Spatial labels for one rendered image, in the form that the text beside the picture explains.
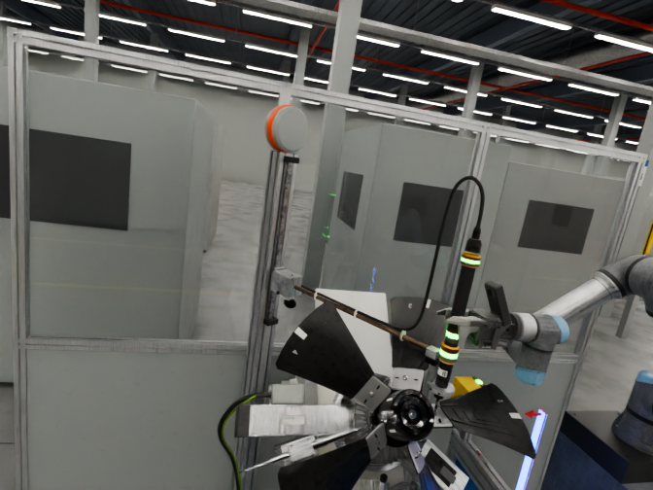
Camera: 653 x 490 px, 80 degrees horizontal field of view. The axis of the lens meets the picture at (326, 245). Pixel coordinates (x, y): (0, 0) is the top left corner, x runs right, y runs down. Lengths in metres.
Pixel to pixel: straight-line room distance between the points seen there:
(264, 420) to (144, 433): 0.91
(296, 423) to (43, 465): 1.25
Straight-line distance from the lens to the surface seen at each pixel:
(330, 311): 1.04
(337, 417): 1.16
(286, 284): 1.36
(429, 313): 1.21
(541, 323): 1.17
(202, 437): 1.95
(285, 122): 1.36
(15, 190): 1.69
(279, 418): 1.13
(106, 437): 1.99
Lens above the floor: 1.79
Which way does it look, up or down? 12 degrees down
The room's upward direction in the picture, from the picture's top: 9 degrees clockwise
